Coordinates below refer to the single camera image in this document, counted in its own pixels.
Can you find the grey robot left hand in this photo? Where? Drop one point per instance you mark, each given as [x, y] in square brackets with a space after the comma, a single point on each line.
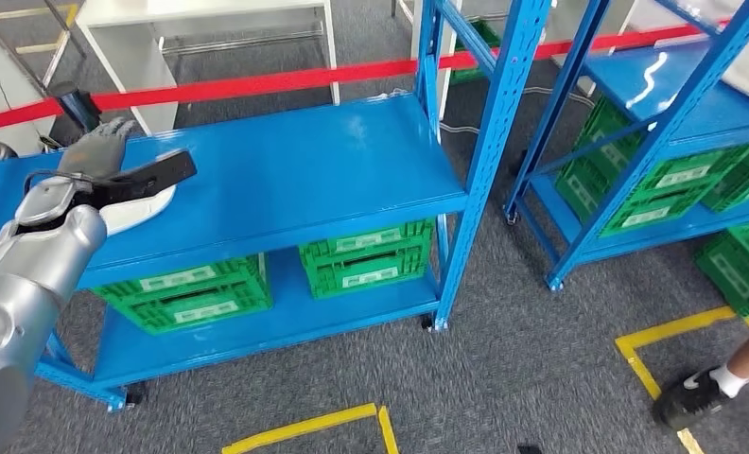
[95, 157]

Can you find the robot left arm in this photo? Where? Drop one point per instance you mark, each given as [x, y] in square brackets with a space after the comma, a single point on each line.
[30, 282]

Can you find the blue metal shelf rack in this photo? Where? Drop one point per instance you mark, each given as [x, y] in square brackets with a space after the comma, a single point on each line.
[631, 81]
[287, 163]

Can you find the red barrier belt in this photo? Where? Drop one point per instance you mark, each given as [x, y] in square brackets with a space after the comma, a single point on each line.
[255, 81]

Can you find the steel crossbar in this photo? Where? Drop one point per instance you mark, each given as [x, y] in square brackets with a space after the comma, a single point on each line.
[243, 39]

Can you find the white power strip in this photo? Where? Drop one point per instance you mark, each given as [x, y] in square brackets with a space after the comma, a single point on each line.
[396, 94]

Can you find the black stanchion post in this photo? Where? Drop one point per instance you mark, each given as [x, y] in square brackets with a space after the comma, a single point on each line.
[77, 106]

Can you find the steel tube frame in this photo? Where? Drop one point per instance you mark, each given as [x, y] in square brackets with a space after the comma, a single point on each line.
[11, 51]

